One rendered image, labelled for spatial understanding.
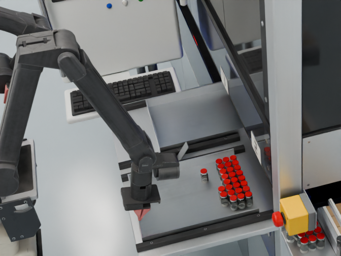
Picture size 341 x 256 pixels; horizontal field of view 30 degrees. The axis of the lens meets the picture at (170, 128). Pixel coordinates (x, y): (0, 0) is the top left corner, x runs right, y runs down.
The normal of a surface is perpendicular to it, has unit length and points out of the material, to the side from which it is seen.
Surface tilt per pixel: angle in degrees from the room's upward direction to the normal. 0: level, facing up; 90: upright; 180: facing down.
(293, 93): 90
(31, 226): 90
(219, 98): 0
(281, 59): 90
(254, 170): 0
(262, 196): 0
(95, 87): 91
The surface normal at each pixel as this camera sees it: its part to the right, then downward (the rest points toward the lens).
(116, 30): 0.18, 0.63
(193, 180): -0.14, -0.74
